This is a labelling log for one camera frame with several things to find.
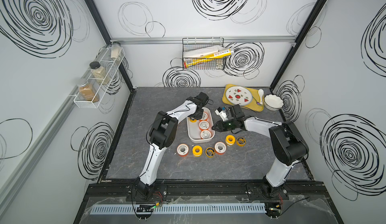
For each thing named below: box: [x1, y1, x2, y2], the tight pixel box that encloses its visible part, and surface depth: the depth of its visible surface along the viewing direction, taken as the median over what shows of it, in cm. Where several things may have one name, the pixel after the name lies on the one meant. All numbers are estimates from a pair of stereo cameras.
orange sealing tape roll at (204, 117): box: [199, 111, 209, 122], surface depth 101 cm
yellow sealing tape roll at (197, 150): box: [192, 145, 203, 158], surface depth 88 cm
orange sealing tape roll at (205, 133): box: [199, 126, 212, 140], surface depth 95 cm
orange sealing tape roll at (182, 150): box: [176, 143, 189, 158], surface depth 88 cm
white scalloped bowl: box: [263, 93, 284, 111], surface depth 111 cm
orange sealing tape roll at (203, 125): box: [198, 120, 210, 131], surface depth 98 cm
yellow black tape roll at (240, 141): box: [235, 136, 247, 148], surface depth 92 cm
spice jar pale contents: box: [110, 44, 122, 61], surface depth 88 cm
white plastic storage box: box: [186, 106, 216, 144], surface depth 98 cm
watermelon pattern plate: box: [225, 85, 253, 106], surface depth 118 cm
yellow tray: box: [222, 83, 264, 112], surface depth 116 cm
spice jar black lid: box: [89, 61, 111, 85], surface depth 72 cm
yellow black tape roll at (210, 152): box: [205, 147, 216, 158], surface depth 88 cm
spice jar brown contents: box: [77, 78, 100, 103], surface depth 64 cm
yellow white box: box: [183, 46, 234, 69], surface depth 88 cm
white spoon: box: [258, 88, 264, 105], surface depth 118 cm
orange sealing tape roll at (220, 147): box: [214, 141, 227, 156], surface depth 88 cm
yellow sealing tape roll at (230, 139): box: [225, 134, 236, 146], surface depth 93 cm
